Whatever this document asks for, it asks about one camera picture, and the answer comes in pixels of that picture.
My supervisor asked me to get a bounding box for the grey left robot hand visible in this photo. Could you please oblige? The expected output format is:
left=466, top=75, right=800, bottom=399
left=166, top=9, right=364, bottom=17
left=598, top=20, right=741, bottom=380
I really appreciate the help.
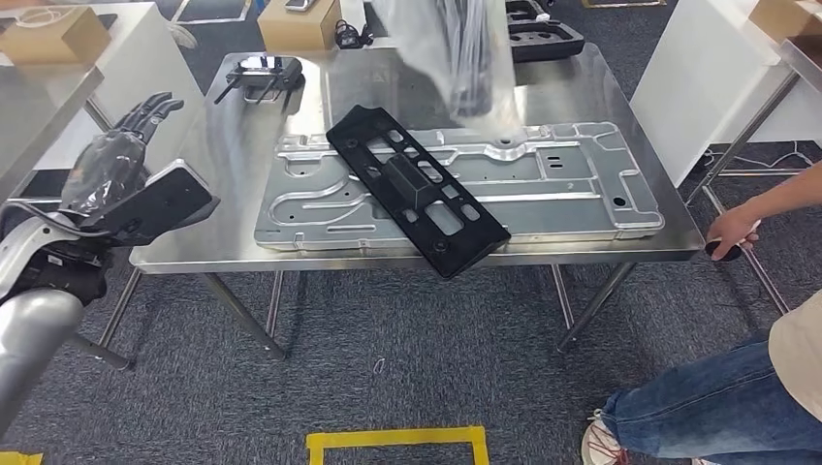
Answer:
left=59, top=91, right=187, bottom=218

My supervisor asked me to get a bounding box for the person's hand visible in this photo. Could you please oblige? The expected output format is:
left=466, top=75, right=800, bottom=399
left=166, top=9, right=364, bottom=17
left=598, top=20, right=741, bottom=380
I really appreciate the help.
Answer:
left=706, top=203, right=763, bottom=262

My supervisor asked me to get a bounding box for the black round handheld controller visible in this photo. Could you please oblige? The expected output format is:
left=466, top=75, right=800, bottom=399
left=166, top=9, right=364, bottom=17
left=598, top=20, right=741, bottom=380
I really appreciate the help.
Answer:
left=704, top=238, right=744, bottom=264

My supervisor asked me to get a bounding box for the black plastic panel part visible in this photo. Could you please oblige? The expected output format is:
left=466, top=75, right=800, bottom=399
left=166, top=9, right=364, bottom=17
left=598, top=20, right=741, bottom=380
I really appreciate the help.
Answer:
left=325, top=104, right=513, bottom=280

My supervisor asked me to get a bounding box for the stainless steel workbench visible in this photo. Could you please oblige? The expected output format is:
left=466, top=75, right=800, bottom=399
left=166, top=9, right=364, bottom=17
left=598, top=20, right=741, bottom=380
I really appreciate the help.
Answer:
left=128, top=41, right=708, bottom=362

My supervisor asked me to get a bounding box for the stainless steel table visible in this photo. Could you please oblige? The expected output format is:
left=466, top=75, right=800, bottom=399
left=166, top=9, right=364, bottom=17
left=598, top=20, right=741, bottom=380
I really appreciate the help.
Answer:
left=775, top=33, right=822, bottom=96
left=0, top=62, right=106, bottom=203

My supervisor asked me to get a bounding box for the white board panel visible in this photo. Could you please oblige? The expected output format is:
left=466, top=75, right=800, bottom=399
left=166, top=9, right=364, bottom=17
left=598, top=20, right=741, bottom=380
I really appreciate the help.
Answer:
left=32, top=1, right=208, bottom=173

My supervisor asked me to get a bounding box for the white cabinet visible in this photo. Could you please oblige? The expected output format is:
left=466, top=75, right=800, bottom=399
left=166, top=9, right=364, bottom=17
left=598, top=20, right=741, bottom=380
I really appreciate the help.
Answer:
left=629, top=0, right=822, bottom=189

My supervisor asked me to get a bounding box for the cardboard box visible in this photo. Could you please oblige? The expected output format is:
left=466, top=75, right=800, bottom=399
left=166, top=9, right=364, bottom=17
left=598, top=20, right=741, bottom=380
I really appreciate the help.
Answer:
left=257, top=0, right=343, bottom=54
left=747, top=0, right=822, bottom=45
left=0, top=5, right=113, bottom=67

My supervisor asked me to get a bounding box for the person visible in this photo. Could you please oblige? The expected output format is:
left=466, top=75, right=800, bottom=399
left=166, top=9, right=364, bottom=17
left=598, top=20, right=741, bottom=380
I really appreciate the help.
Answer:
left=580, top=160, right=822, bottom=465

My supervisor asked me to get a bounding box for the stamped sheet metal panel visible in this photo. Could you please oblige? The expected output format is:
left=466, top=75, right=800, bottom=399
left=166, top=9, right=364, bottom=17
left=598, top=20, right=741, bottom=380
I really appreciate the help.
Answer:
left=252, top=120, right=667, bottom=253

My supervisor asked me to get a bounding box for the black handheld device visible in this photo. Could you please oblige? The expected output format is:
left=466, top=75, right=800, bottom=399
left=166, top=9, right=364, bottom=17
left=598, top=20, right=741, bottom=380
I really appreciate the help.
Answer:
left=212, top=54, right=307, bottom=108

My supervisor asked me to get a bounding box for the grey metal rod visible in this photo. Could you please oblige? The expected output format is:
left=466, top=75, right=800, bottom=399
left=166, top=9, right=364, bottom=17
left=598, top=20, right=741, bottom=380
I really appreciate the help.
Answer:
left=62, top=332, right=138, bottom=374

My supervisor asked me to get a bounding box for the black plastic tray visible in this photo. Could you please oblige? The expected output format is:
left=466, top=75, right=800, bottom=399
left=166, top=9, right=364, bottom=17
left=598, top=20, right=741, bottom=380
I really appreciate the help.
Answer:
left=503, top=0, right=586, bottom=64

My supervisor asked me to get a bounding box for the small black gadget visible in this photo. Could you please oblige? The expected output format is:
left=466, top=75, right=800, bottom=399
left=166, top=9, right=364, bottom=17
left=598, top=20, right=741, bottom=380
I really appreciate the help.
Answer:
left=332, top=18, right=376, bottom=51

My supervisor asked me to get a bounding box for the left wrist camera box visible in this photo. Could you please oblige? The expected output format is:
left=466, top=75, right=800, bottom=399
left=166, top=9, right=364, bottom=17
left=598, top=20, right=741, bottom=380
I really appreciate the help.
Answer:
left=79, top=159, right=221, bottom=249

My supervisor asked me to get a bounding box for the chrome metal frame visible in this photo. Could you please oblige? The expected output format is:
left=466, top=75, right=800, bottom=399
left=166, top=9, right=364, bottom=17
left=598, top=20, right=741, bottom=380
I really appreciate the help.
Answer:
left=682, top=70, right=822, bottom=317

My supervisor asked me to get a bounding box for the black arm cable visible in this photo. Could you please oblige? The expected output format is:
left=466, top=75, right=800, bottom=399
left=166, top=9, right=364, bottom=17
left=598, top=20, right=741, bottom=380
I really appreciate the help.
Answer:
left=0, top=201, right=111, bottom=240

